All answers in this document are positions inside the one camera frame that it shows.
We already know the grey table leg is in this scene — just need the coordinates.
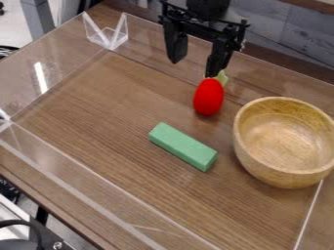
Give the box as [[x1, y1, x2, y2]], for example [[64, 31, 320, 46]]
[[20, 0, 55, 40]]

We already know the black metal bracket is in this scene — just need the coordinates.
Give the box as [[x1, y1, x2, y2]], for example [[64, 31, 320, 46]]
[[29, 218, 76, 250]]

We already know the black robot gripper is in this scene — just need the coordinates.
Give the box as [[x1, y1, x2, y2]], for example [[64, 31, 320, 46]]
[[159, 0, 251, 78]]

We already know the red plush strawberry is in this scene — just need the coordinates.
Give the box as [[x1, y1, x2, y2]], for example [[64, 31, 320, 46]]
[[194, 70, 228, 116]]

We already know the green rectangular block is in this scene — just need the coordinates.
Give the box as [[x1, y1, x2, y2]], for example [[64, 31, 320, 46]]
[[148, 122, 218, 172]]

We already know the black cable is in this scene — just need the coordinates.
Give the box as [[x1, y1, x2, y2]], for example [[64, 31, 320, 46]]
[[0, 219, 44, 250]]

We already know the clear acrylic tray wall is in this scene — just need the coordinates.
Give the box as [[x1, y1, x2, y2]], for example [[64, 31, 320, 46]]
[[0, 17, 334, 250]]

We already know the wooden bowl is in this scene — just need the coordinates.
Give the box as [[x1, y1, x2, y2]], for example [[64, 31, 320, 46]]
[[234, 97, 334, 188]]

